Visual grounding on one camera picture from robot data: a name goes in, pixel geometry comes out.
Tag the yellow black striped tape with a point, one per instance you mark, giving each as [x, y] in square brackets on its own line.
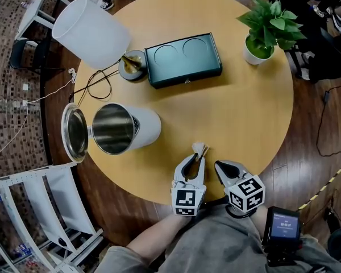
[326, 183]

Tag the person's grey clothing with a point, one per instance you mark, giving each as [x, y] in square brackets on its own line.
[216, 246]

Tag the person's left forearm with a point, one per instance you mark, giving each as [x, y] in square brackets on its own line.
[156, 233]

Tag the dark green rectangular box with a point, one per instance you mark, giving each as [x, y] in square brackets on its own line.
[182, 58]

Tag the green plant in white pot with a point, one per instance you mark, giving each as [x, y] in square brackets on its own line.
[268, 24]

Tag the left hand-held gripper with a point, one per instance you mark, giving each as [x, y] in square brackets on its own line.
[185, 199]

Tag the white tea bag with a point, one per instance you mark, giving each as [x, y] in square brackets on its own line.
[199, 148]

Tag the white steel-lined teapot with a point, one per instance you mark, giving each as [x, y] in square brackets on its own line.
[142, 127]

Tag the white shade table lamp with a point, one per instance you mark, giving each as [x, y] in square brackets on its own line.
[93, 30]

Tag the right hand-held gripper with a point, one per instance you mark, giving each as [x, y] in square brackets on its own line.
[245, 196]

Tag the black wrist-mounted screen device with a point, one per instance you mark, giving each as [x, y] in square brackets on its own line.
[282, 225]

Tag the black chair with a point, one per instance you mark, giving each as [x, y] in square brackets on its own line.
[25, 54]

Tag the white metal shelf rack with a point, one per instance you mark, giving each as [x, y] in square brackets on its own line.
[57, 198]

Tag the white side table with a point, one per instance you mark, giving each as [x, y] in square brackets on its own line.
[31, 13]

